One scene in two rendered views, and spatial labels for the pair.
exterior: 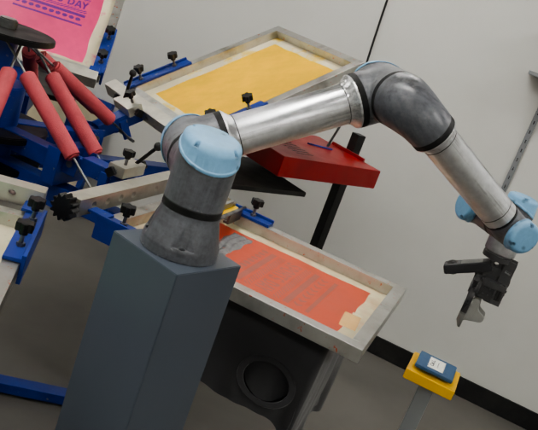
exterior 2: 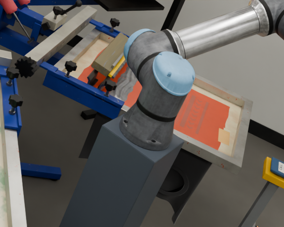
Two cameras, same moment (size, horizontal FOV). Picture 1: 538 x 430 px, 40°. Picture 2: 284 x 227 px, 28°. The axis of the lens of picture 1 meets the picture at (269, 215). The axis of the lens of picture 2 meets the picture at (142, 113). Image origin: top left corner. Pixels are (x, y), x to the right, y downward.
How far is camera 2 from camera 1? 0.57 m
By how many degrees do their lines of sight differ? 18
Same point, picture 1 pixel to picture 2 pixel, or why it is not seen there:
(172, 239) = (147, 135)
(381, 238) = not seen: hidden behind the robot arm
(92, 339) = (84, 191)
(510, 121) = not seen: outside the picture
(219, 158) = (184, 84)
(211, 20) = not seen: outside the picture
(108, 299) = (97, 168)
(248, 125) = (190, 43)
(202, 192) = (170, 105)
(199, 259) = (164, 146)
